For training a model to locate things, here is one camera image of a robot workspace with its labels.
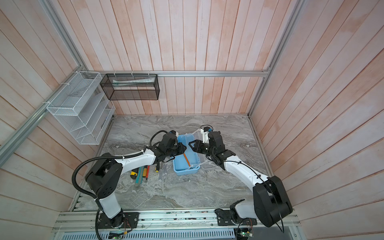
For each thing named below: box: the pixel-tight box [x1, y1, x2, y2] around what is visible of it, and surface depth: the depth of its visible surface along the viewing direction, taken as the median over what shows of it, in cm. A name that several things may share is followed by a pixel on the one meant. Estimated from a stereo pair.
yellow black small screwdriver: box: [155, 162, 160, 173], surface depth 91 cm
